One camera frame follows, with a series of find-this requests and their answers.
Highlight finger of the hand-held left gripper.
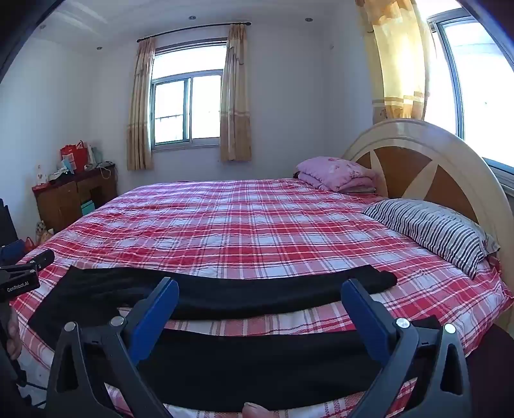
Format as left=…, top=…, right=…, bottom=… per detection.
left=26, top=249, right=56, bottom=270

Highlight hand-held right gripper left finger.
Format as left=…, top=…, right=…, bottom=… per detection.
left=44, top=277, right=179, bottom=418

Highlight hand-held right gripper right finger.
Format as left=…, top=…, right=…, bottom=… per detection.
left=341, top=278, right=471, bottom=418

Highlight black pants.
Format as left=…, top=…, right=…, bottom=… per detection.
left=28, top=263, right=442, bottom=414

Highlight person's left hand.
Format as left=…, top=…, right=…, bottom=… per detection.
left=1, top=309, right=21, bottom=361

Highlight blue bag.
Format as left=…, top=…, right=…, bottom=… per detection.
left=0, top=240, right=25, bottom=266

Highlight black object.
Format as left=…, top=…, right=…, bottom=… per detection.
left=0, top=199, right=19, bottom=248

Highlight wooden desk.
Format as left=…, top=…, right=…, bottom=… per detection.
left=32, top=163, right=118, bottom=234

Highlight red gift bag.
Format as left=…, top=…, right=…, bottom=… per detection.
left=60, top=141, right=89, bottom=173

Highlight striped pillow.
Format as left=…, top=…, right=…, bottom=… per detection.
left=361, top=198, right=501, bottom=280

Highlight red plaid bedsheet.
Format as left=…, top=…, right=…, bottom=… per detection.
left=10, top=177, right=514, bottom=418

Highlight dark maroon cloth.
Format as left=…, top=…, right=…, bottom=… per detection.
left=466, top=322, right=514, bottom=418

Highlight folded pink blanket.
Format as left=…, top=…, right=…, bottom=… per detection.
left=295, top=156, right=380, bottom=194

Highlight cream and wood headboard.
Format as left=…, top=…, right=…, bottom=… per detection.
left=341, top=118, right=514, bottom=258

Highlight beige patterned curtain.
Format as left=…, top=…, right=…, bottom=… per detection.
left=219, top=24, right=253, bottom=162
left=126, top=38, right=156, bottom=171

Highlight small sliding window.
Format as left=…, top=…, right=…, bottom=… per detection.
left=149, top=38, right=227, bottom=151

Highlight yellow patterned curtain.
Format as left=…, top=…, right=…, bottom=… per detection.
left=355, top=0, right=436, bottom=121

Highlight large window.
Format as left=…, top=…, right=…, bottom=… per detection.
left=426, top=8, right=514, bottom=173

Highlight black curtain rod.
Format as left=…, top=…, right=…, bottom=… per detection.
left=137, top=22, right=252, bottom=43

